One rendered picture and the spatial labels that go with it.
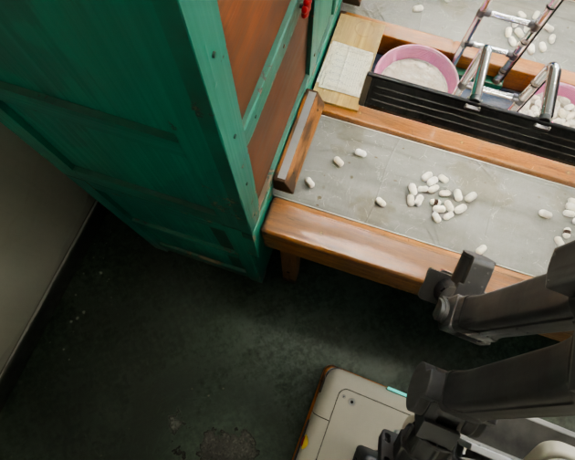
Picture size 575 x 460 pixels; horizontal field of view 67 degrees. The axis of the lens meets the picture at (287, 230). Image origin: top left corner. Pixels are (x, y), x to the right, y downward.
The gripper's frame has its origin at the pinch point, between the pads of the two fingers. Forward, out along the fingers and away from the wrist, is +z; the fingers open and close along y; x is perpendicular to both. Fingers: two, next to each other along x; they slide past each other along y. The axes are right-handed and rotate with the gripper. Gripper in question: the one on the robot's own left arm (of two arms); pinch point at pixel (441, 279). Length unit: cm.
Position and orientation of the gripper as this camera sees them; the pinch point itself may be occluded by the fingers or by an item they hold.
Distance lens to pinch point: 100.8
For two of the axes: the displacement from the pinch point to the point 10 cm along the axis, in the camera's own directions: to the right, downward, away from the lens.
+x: -3.1, 9.2, 2.2
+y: -9.3, -3.4, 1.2
